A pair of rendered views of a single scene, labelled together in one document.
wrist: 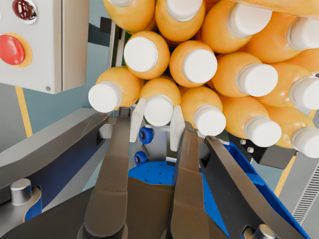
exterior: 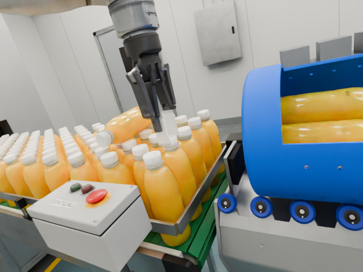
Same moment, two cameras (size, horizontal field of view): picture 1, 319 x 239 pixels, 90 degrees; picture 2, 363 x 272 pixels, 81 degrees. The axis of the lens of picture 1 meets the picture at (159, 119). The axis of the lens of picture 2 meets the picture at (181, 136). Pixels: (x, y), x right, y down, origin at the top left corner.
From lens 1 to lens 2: 52 cm
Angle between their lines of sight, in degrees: 81
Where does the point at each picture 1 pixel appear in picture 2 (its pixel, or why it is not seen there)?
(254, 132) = (190, 121)
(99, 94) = (148, 155)
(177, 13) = (132, 142)
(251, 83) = not seen: hidden behind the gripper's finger
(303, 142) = (201, 114)
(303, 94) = (179, 119)
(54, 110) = not seen: outside the picture
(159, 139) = (242, 205)
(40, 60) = (113, 189)
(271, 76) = not seen: hidden behind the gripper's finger
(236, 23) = (145, 133)
